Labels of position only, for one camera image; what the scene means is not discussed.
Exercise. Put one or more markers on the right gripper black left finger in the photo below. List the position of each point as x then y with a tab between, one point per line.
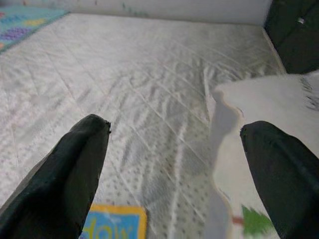
57	179

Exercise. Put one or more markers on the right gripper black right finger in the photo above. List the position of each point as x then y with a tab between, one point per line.
286	174

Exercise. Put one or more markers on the blue yellow-edged children's book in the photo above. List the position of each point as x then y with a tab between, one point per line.
114	224

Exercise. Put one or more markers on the white pillow with tree print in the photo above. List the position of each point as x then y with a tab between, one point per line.
269	99

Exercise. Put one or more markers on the white quilted mattress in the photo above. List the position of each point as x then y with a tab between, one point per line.
137	87

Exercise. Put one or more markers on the dark tufted headboard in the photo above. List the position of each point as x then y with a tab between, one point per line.
291	37

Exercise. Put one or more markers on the teal mat with colourful shapes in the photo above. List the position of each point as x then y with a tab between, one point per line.
20	27

